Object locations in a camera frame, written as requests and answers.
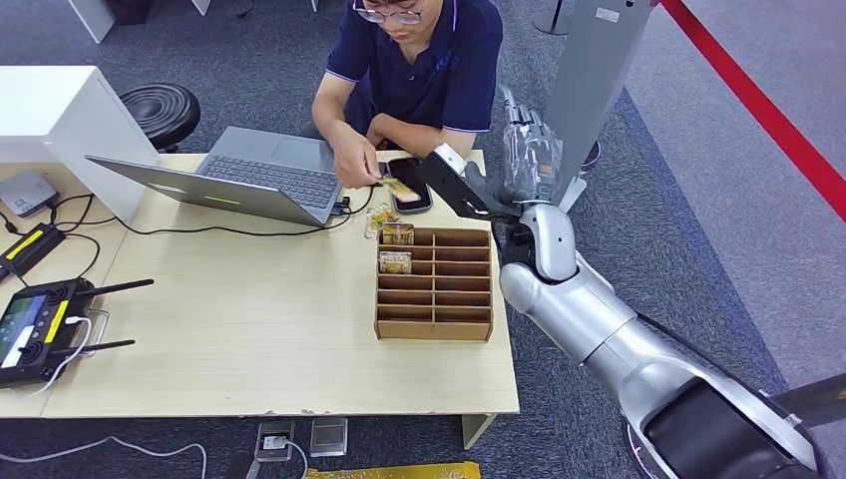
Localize white outlet plug cable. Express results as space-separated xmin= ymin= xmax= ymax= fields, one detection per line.
xmin=263 ymin=434 xmax=310 ymax=479

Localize white cabinet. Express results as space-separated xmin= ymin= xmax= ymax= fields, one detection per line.
xmin=0 ymin=64 xmax=161 ymax=224

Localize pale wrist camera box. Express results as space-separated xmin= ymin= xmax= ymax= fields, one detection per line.
xmin=434 ymin=143 xmax=468 ymax=177

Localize pale desk leg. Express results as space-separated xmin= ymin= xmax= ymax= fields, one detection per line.
xmin=461 ymin=412 xmax=498 ymax=451

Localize eyeglasses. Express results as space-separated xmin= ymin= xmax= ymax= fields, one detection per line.
xmin=351 ymin=0 xmax=425 ymax=26

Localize grey open laptop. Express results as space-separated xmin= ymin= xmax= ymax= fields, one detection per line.
xmin=84 ymin=125 xmax=350 ymax=230

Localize black smartphone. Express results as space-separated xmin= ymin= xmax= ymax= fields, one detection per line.
xmin=387 ymin=156 xmax=434 ymax=217

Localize grey white router box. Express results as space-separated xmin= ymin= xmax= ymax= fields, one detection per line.
xmin=0 ymin=170 xmax=60 ymax=219

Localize red barrier belt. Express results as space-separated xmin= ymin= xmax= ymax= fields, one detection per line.
xmin=660 ymin=0 xmax=846 ymax=224

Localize grey pillar stand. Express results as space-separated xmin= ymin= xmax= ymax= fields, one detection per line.
xmin=540 ymin=0 xmax=655 ymax=215

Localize yellow flat object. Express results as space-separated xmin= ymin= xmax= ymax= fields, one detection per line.
xmin=303 ymin=461 xmax=482 ymax=479

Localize black device yellow stripe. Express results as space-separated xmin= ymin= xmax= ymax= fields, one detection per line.
xmin=0 ymin=223 xmax=68 ymax=279

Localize white floor cable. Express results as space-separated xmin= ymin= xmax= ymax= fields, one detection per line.
xmin=0 ymin=434 xmax=209 ymax=479

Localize black round stool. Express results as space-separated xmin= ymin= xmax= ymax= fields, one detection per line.
xmin=119 ymin=82 xmax=202 ymax=154

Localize person's right hand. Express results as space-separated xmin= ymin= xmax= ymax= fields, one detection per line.
xmin=328 ymin=122 xmax=385 ymax=192

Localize white furniture piece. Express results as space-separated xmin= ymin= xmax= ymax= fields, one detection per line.
xmin=66 ymin=0 xmax=118 ymax=45

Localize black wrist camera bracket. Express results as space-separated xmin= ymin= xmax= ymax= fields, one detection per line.
xmin=417 ymin=152 xmax=524 ymax=224

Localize brown wooden card organizer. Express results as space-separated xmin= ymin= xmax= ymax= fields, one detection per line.
xmin=374 ymin=228 xmax=495 ymax=343

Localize person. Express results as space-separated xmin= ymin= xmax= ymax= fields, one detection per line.
xmin=310 ymin=0 xmax=505 ymax=193

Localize black laptop cable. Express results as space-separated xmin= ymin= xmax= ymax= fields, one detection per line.
xmin=113 ymin=185 xmax=378 ymax=240

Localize white controller cable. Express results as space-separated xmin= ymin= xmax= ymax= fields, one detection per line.
xmin=26 ymin=315 xmax=94 ymax=398

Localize black remote controller with antennas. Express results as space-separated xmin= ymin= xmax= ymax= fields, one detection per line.
xmin=0 ymin=277 xmax=156 ymax=390

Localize black thin desk cable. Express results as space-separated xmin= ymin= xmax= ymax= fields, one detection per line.
xmin=0 ymin=193 xmax=119 ymax=286

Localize black floor outlet box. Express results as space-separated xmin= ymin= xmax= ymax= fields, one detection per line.
xmin=253 ymin=420 xmax=296 ymax=463

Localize person's left hand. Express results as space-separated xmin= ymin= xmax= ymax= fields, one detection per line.
xmin=366 ymin=113 xmax=398 ymax=150

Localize grey floor outlet cover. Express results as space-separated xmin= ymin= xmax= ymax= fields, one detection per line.
xmin=309 ymin=417 xmax=349 ymax=459

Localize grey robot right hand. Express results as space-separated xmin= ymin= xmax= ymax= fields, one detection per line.
xmin=464 ymin=86 xmax=565 ymax=207

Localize black stanchion base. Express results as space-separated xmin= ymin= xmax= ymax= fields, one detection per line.
xmin=533 ymin=0 xmax=571 ymax=36

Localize clear wrapped card packet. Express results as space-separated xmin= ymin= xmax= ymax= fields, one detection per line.
xmin=363 ymin=203 xmax=399 ymax=240

